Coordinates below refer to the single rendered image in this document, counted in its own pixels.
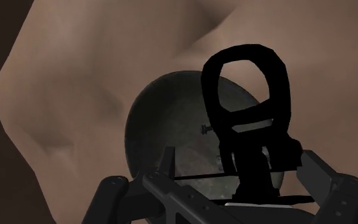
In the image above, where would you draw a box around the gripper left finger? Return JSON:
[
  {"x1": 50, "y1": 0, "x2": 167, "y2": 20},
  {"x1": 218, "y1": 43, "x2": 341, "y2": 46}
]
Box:
[{"x1": 81, "y1": 146, "x2": 242, "y2": 224}]

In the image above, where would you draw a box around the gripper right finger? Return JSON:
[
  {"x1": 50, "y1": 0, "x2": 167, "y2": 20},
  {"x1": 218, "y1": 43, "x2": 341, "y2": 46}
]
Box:
[{"x1": 296, "y1": 150, "x2": 358, "y2": 224}]

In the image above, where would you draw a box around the dark grey mottled sphere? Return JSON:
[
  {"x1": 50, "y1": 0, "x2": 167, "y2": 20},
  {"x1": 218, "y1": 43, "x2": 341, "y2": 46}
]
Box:
[{"x1": 124, "y1": 70, "x2": 286, "y2": 224}]

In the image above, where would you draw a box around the black looped stand object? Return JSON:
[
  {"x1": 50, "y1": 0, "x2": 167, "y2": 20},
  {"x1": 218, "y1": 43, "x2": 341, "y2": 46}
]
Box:
[{"x1": 172, "y1": 44, "x2": 316, "y2": 206}]

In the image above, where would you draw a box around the beige sofa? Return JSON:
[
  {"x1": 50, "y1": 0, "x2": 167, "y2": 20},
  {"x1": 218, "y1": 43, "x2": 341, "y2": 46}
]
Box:
[{"x1": 0, "y1": 0, "x2": 358, "y2": 224}]

